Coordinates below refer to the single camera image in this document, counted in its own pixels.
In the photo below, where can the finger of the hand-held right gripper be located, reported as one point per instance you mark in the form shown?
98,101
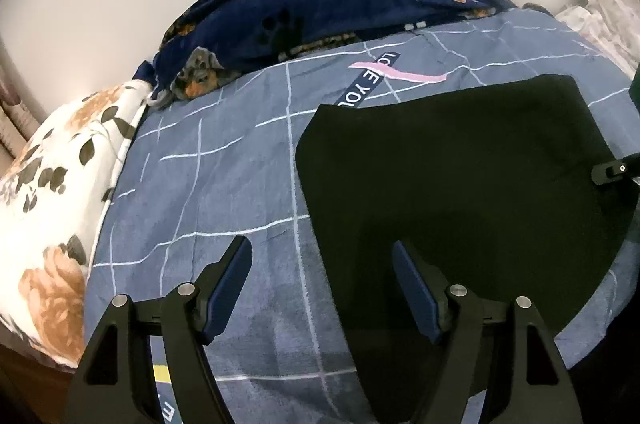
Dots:
612,171

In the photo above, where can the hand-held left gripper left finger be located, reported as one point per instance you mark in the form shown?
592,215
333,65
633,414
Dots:
230,289

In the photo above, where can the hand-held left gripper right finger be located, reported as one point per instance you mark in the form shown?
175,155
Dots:
415,289

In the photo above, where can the black pants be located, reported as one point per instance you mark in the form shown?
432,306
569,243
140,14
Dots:
450,179

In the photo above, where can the white printed cloth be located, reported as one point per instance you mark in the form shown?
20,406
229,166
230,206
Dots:
610,19

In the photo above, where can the blue grid bedsheet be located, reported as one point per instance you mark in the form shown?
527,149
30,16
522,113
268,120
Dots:
225,184

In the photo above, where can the white floral pillow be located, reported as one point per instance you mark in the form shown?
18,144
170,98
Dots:
55,214

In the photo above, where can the navy dog print blanket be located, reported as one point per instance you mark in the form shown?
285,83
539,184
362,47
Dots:
350,9

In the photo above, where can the wooden bed frame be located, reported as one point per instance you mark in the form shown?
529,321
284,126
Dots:
30,374

